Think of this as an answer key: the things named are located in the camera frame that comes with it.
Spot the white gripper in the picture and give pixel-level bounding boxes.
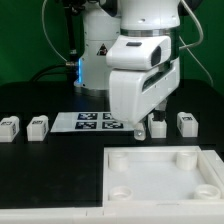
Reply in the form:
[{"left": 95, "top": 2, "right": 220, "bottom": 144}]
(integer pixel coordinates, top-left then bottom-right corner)
[{"left": 109, "top": 59, "right": 180, "bottom": 141}]

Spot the white square tabletop tray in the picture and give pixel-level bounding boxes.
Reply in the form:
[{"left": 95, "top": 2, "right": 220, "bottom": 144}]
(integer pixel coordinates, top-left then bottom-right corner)
[{"left": 103, "top": 146, "right": 224, "bottom": 204}]

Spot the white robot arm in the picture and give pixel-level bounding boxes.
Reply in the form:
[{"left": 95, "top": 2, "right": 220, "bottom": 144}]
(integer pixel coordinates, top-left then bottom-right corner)
[{"left": 75, "top": 0, "right": 203, "bottom": 140}]

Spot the white obstacle fence right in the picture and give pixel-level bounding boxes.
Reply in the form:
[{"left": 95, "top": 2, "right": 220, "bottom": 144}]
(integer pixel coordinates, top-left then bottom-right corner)
[{"left": 203, "top": 150, "right": 224, "bottom": 186}]

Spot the white marker sheet with tags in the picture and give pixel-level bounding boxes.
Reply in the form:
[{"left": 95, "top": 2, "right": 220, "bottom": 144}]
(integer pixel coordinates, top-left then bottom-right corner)
[{"left": 51, "top": 112, "right": 133, "bottom": 133}]

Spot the wrist camera housing white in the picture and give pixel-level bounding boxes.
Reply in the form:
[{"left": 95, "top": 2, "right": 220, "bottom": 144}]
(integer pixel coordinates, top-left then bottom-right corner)
[{"left": 106, "top": 35, "right": 171, "bottom": 70}]

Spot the white cable right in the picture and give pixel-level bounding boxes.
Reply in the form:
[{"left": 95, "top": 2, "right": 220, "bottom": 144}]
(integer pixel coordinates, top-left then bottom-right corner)
[{"left": 179, "top": 0, "right": 214, "bottom": 88}]

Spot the white front rail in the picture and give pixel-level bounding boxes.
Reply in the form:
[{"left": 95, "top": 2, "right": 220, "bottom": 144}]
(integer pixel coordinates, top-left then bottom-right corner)
[{"left": 0, "top": 201, "right": 224, "bottom": 224}]

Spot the black pole with cables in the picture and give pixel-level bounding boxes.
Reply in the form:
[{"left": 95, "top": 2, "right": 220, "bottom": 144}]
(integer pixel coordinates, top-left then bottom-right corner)
[{"left": 30, "top": 0, "right": 85, "bottom": 83}]

